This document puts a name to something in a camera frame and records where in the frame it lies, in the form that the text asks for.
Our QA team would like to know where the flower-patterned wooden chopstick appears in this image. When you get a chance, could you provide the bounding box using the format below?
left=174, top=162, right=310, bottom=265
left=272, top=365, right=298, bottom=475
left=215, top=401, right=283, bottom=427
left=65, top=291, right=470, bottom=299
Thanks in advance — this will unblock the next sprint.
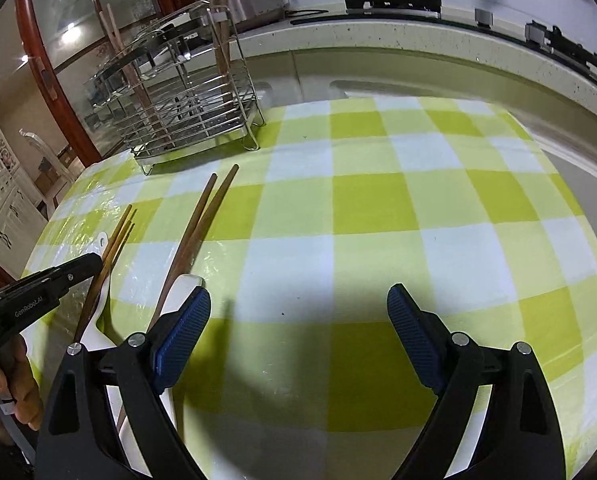
left=73, top=204, right=133, bottom=346
left=76, top=210, right=137, bottom=346

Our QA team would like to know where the person's left hand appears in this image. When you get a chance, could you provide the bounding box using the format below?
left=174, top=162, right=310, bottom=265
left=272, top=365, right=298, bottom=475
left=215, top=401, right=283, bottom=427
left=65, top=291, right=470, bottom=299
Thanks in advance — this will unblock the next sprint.
left=0, top=332, right=45, bottom=446

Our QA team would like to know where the metal wire utensil rack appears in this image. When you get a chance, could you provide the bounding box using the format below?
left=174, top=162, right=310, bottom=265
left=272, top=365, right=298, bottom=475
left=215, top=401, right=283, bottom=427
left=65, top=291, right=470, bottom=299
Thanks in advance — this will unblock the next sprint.
left=82, top=0, right=266, bottom=177

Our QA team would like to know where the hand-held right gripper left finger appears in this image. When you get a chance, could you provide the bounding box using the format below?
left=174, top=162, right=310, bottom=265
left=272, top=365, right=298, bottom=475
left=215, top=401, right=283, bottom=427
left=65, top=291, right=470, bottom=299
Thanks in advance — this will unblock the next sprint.
left=36, top=284, right=212, bottom=480

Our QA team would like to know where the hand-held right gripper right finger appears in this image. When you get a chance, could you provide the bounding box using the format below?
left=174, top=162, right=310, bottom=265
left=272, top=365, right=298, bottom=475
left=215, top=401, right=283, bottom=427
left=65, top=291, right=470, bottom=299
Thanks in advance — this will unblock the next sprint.
left=387, top=283, right=567, bottom=480

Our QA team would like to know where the green checked tablecloth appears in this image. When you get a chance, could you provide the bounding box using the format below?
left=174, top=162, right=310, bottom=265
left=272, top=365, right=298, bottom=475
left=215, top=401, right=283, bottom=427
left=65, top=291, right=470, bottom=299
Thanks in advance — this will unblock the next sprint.
left=21, top=96, right=597, bottom=480

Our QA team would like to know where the white carved sideboard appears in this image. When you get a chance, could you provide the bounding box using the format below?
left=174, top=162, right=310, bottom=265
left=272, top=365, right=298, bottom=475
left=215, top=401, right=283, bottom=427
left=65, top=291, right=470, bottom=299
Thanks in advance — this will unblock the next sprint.
left=0, top=110, right=49, bottom=281

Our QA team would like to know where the white dining chair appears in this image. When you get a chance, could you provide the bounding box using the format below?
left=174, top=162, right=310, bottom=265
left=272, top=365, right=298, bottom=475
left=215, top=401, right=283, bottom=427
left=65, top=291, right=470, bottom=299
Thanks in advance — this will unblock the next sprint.
left=18, top=127, right=82, bottom=202

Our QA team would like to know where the black glass gas cooktop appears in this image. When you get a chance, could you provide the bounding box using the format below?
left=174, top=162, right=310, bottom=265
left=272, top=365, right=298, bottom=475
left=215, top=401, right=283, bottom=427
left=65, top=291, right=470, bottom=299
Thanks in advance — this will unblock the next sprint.
left=288, top=0, right=597, bottom=97

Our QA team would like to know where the red framed glass door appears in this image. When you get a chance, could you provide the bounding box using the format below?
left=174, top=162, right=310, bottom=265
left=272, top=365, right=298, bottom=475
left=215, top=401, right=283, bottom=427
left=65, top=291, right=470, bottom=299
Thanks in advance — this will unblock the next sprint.
left=13, top=0, right=214, bottom=166

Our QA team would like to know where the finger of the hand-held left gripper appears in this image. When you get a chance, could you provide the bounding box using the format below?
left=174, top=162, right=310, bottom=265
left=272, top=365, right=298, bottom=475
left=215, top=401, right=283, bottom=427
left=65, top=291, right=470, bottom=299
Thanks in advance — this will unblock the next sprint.
left=21, top=253, right=103, bottom=295

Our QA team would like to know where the black burner grate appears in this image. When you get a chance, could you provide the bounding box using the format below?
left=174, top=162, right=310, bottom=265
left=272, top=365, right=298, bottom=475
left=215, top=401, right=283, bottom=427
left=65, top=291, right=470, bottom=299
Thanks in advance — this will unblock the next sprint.
left=343, top=0, right=442, bottom=14
left=546, top=25, right=597, bottom=85

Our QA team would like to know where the silver rice cooker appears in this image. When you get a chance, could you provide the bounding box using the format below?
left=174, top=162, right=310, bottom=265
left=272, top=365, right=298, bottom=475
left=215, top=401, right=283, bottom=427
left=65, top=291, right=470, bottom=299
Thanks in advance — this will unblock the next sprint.
left=227, top=0, right=290, bottom=25

